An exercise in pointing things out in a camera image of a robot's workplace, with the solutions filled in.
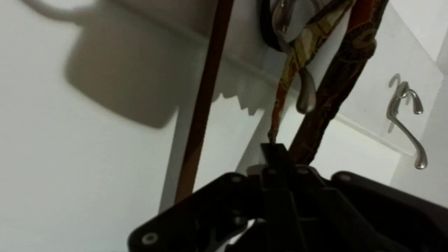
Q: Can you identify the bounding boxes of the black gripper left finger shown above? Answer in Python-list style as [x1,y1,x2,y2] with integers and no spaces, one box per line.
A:
[128,142,282,252]

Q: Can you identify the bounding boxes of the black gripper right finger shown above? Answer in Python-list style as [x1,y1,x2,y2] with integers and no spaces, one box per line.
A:
[276,142,448,252]

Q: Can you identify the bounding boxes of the dark red long strap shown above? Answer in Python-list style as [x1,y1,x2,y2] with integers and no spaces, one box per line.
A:
[174,0,237,204]

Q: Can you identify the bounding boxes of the brown patterned bag with straps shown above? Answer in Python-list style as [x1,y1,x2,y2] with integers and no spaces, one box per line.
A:
[258,0,391,166]

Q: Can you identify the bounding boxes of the silver coat hook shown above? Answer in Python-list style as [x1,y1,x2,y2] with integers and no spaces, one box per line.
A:
[385,71,430,170]
[269,0,320,116]

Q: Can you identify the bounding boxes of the white hook rail board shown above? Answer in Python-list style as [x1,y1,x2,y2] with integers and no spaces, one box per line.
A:
[111,0,448,158]

